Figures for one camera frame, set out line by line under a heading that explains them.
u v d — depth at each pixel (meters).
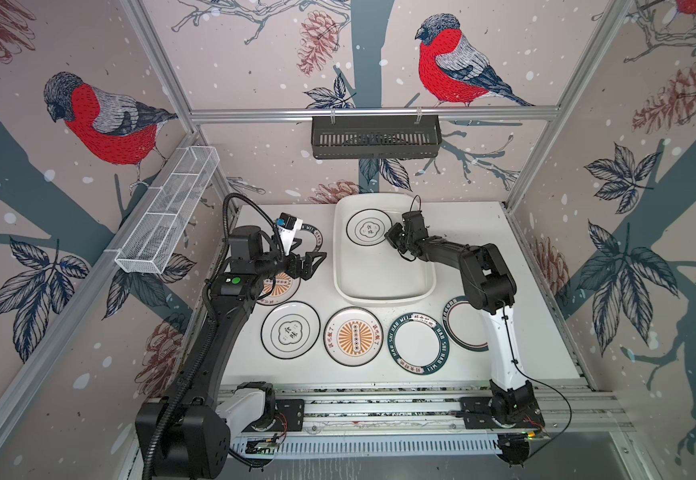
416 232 0.88
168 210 0.79
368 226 1.14
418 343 0.86
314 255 0.67
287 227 0.65
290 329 0.88
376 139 1.05
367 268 1.01
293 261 0.66
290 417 0.73
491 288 0.62
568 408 0.76
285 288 0.98
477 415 0.73
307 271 0.68
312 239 1.10
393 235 1.00
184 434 0.37
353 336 0.87
